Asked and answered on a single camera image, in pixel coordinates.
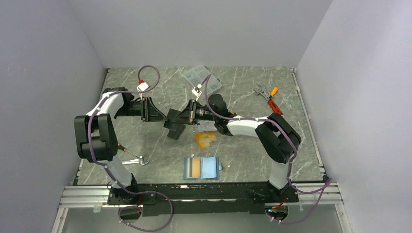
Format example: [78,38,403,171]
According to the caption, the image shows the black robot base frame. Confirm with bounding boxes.
[107,182,299,216]

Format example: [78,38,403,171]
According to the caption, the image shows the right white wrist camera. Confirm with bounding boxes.
[191,84,202,102]

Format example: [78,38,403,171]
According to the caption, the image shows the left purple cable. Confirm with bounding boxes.
[86,65,174,233]

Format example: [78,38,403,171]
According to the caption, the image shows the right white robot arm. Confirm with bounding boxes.
[163,94,302,201]

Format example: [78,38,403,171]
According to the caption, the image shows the black credit card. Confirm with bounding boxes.
[163,109,186,140]

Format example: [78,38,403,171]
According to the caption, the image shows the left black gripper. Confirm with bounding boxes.
[116,97,168,122]

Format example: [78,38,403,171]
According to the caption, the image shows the aluminium rail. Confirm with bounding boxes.
[59,185,109,209]

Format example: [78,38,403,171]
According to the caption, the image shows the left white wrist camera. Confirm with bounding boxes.
[137,80,151,97]

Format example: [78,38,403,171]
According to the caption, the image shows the silver open-end wrench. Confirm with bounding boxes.
[122,155,150,166]

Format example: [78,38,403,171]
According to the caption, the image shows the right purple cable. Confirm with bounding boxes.
[199,74,333,225]

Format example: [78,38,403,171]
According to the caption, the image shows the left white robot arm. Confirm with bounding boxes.
[74,87,167,204]

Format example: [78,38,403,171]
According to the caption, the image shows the gold credit card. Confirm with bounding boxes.
[188,158,202,178]
[194,132,217,149]

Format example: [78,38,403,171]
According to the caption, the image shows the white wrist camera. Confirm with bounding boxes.
[191,84,202,102]
[137,80,151,97]

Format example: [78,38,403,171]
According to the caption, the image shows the blue card holder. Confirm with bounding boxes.
[183,157,223,180]

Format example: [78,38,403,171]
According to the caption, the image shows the red handled adjustable wrench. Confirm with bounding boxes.
[254,84,283,115]

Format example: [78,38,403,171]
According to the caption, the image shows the orange handled screwdriver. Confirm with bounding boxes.
[269,87,278,100]

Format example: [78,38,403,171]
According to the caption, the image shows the clear plastic organizer box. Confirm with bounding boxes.
[183,65,223,95]

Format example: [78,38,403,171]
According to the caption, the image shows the black yellow screwdriver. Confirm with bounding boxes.
[117,143,139,158]

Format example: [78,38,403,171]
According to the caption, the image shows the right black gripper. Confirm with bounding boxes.
[172,100,218,125]

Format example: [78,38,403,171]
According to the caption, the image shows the silver credit card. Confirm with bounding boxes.
[197,121,217,132]

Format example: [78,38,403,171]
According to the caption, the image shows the purple cable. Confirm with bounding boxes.
[199,74,333,225]
[86,65,174,233]

